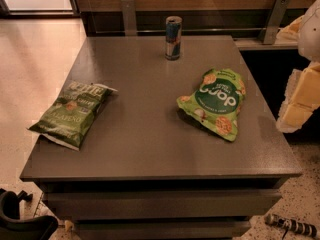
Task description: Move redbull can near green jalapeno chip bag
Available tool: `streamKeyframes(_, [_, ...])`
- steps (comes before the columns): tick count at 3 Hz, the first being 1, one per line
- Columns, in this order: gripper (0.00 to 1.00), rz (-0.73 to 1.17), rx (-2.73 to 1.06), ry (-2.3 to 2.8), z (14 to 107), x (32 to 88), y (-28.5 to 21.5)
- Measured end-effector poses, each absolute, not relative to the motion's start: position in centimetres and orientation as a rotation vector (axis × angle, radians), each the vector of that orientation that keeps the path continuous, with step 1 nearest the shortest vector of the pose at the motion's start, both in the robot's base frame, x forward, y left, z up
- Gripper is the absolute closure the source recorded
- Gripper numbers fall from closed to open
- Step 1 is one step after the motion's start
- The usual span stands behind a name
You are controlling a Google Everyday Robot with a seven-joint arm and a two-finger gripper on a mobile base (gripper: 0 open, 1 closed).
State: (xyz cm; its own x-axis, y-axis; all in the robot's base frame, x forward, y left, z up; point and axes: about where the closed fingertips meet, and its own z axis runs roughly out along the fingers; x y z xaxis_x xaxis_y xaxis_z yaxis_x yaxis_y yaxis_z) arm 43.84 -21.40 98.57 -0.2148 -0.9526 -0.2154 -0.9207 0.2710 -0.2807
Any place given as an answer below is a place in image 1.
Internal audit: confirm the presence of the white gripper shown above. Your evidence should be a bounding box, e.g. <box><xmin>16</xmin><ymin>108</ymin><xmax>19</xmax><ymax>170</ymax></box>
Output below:
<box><xmin>276</xmin><ymin>63</ymin><xmax>320</xmax><ymax>133</ymax></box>

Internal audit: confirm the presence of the redbull can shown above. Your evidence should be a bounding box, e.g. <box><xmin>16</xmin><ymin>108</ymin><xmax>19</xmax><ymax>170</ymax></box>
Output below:
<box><xmin>165</xmin><ymin>16</ymin><xmax>182</xmax><ymax>60</ymax></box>

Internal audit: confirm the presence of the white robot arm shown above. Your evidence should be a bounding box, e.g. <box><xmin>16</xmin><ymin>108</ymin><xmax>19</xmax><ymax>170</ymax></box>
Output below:
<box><xmin>276</xmin><ymin>0</ymin><xmax>320</xmax><ymax>133</ymax></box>

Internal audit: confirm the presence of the light green snack bag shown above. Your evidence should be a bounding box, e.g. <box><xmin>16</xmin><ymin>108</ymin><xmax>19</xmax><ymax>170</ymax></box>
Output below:
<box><xmin>177</xmin><ymin>69</ymin><xmax>246</xmax><ymax>142</ymax></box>

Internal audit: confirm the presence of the green jalapeno chip bag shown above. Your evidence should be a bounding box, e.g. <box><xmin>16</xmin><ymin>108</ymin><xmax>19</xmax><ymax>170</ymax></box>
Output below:
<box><xmin>29</xmin><ymin>81</ymin><xmax>116</xmax><ymax>151</ymax></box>

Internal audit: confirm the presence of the black striped tool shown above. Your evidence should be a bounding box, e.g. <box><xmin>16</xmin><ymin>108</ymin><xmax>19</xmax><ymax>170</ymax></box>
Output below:
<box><xmin>264</xmin><ymin>214</ymin><xmax>320</xmax><ymax>240</ymax></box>

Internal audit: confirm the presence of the grey lower drawer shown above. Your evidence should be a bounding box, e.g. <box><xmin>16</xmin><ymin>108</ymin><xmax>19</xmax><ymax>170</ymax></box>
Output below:
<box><xmin>75</xmin><ymin>221</ymin><xmax>251</xmax><ymax>240</ymax></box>

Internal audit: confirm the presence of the grey drawer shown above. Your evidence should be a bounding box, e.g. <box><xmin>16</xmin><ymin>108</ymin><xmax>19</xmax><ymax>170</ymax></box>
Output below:
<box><xmin>44</xmin><ymin>189</ymin><xmax>281</xmax><ymax>220</ymax></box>
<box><xmin>75</xmin><ymin>221</ymin><xmax>251</xmax><ymax>240</ymax></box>

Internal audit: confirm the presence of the grey upper drawer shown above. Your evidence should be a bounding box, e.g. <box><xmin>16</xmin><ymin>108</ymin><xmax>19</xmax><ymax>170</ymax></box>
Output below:
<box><xmin>44</xmin><ymin>189</ymin><xmax>281</xmax><ymax>220</ymax></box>

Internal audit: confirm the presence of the black chair part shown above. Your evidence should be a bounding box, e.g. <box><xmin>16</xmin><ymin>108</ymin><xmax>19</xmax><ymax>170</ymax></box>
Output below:
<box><xmin>0</xmin><ymin>188</ymin><xmax>59</xmax><ymax>240</ymax></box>

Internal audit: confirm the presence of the right metal bracket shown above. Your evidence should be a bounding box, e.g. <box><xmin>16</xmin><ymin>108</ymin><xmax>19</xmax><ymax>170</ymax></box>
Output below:
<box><xmin>258</xmin><ymin>0</ymin><xmax>290</xmax><ymax>45</ymax></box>

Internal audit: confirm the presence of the metal bracket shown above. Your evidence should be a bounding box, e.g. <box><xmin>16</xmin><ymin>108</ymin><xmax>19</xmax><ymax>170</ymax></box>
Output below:
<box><xmin>121</xmin><ymin>0</ymin><xmax>137</xmax><ymax>36</ymax></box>
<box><xmin>258</xmin><ymin>0</ymin><xmax>290</xmax><ymax>45</ymax></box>

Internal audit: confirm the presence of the left metal bracket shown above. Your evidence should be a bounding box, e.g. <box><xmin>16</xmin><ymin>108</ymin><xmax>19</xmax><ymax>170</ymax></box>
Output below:
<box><xmin>121</xmin><ymin>0</ymin><xmax>137</xmax><ymax>36</ymax></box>

